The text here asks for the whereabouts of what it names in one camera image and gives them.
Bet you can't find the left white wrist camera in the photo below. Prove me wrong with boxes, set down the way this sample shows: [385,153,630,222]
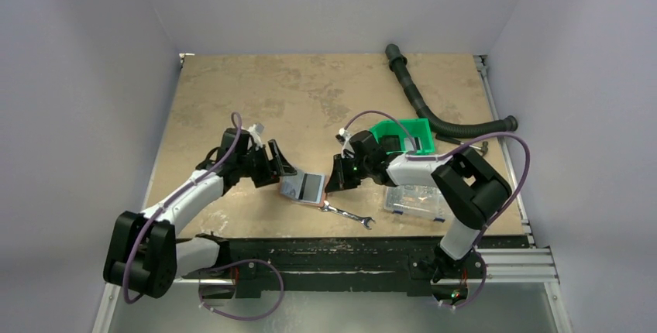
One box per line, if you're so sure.
[247,123,264,148]

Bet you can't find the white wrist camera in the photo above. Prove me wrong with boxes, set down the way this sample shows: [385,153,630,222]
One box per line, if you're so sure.
[335,128,355,158]
[247,123,264,148]

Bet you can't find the green plastic bin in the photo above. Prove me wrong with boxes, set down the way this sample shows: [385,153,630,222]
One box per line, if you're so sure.
[370,118,436,156]

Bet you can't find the silver open-end wrench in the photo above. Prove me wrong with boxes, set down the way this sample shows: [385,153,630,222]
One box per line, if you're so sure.
[319,201,376,230]

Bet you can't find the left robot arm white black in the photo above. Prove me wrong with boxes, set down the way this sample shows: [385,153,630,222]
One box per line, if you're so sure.
[102,126,297,298]

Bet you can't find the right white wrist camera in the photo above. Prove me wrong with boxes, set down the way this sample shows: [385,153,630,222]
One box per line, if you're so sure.
[335,128,355,158]

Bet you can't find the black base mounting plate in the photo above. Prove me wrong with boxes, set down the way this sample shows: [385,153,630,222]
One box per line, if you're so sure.
[182,236,458,298]

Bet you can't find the clear plastic screw box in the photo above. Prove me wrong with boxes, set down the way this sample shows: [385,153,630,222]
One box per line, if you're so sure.
[383,185,453,222]

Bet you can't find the brown leather card holder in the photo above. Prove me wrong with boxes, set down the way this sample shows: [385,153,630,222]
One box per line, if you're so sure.
[280,170,326,208]

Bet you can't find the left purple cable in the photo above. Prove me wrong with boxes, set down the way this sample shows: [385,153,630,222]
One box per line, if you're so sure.
[122,111,285,321]

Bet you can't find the black corrugated hose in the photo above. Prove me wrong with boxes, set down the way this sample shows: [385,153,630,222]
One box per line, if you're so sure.
[384,43,519,139]

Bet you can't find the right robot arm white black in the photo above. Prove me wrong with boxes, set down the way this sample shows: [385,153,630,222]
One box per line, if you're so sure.
[325,131,518,282]

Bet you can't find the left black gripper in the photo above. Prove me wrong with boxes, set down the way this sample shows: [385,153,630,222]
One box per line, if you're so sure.
[237,140,295,187]

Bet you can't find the small hammer black handle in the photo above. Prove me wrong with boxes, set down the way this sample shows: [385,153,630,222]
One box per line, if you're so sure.
[435,134,490,157]

